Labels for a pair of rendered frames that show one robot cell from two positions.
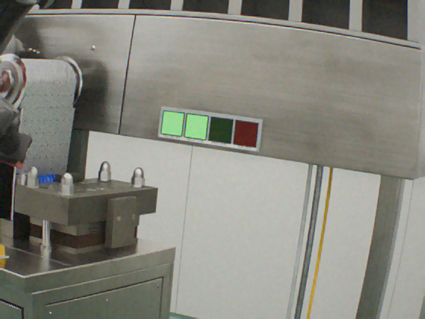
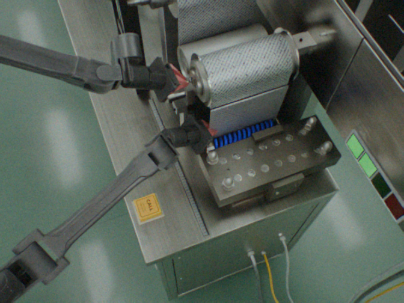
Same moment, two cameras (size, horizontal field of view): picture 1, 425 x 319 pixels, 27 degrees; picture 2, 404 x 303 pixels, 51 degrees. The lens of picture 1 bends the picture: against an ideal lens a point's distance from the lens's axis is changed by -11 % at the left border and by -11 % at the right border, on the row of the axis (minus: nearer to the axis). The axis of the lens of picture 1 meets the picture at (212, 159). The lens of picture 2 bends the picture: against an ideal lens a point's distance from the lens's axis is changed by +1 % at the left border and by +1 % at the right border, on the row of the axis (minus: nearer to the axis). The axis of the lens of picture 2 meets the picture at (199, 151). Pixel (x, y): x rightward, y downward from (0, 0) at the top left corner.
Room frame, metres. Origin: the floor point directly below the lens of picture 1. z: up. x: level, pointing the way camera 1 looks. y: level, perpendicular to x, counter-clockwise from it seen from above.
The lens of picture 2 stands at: (1.57, 0.04, 2.15)
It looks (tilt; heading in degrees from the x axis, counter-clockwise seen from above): 62 degrees down; 42
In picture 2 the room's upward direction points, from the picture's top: 2 degrees clockwise
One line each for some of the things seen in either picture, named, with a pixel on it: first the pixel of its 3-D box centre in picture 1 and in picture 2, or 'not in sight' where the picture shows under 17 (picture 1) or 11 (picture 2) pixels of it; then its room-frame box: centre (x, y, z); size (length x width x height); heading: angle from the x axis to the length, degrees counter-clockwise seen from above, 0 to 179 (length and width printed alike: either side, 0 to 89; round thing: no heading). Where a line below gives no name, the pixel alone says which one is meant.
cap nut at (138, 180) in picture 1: (138, 176); (326, 146); (2.28, 0.17, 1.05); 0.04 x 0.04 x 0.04
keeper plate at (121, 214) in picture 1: (121, 222); (284, 187); (2.13, 0.18, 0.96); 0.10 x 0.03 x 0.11; 155
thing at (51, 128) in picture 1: (43, 147); (246, 115); (2.16, 0.39, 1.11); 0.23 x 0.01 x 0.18; 155
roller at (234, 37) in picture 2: not in sight; (223, 54); (2.24, 0.56, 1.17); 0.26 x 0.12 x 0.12; 155
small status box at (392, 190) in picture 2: (209, 128); (374, 175); (2.21, 0.02, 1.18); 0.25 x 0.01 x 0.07; 65
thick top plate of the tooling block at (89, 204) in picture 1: (86, 199); (269, 159); (2.15, 0.27, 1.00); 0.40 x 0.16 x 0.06; 155
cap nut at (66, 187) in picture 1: (67, 183); (228, 182); (1.99, 0.30, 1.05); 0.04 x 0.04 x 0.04
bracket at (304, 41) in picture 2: not in sight; (302, 41); (2.35, 0.38, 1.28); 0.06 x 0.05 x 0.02; 155
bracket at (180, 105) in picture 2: not in sight; (183, 115); (2.06, 0.55, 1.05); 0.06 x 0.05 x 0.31; 155
